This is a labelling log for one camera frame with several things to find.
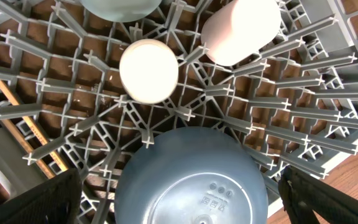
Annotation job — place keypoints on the light blue bowl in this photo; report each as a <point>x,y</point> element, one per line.
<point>121,10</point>

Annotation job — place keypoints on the white plastic cup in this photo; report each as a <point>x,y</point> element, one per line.
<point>148,70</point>

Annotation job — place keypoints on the pink plastic cup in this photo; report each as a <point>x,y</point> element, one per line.
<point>240,29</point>

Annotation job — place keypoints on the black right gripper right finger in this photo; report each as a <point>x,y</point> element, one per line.
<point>304,197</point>

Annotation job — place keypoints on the dark blue plate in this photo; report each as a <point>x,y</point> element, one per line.
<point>191,175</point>

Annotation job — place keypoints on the orange chopstick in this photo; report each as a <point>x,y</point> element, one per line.
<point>32,125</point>
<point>26,146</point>

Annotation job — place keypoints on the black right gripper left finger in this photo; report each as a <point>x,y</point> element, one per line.
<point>55,201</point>

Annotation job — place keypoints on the grey dishwasher rack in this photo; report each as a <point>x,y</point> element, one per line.
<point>292,103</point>

